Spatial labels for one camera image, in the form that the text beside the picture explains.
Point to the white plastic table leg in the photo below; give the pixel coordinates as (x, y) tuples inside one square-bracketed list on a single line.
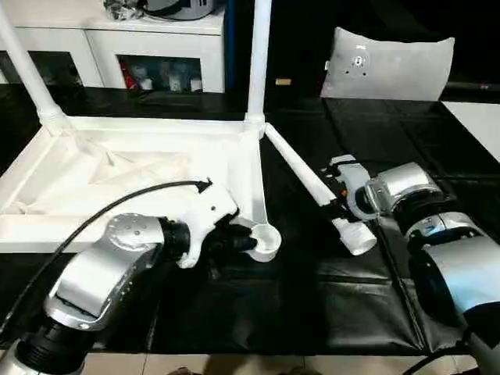
[(301, 168), (258, 58), (27, 66)]

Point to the white plastic table top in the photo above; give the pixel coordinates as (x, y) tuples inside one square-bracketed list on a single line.
[(136, 156)]

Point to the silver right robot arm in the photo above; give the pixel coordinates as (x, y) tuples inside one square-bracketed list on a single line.
[(461, 250)]

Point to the black mat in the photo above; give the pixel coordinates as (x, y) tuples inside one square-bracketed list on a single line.
[(312, 297)]

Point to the small brass object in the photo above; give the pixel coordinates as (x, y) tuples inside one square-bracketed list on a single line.
[(283, 81)]

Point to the grey pillow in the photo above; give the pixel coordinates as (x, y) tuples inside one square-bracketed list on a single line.
[(390, 66)]

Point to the brown round object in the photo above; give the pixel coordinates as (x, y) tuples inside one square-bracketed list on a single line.
[(181, 371)]

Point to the small white jar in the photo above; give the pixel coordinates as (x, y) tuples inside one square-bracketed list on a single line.
[(146, 83), (195, 84)]

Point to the white flat board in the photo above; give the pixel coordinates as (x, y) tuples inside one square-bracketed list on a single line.
[(476, 125)]

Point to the black cabinet blue edge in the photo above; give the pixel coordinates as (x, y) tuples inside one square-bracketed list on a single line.
[(246, 39)]

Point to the black bar pink mark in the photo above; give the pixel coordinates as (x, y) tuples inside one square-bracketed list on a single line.
[(472, 86)]

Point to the red bottle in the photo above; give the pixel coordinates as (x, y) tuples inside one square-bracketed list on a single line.
[(127, 78)]

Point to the white cabinet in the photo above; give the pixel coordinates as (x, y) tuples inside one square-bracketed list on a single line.
[(156, 39)]

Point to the grey helmet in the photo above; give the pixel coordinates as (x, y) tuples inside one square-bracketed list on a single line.
[(183, 8)]

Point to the black crumpled bag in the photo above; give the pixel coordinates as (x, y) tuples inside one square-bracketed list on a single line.
[(123, 8)]

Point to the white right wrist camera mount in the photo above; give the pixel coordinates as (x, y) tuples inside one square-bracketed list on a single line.
[(355, 177)]

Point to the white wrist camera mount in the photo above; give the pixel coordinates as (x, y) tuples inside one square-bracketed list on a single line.
[(355, 177), (213, 207)]

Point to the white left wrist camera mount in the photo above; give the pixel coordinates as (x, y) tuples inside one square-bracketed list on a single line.
[(213, 207)]

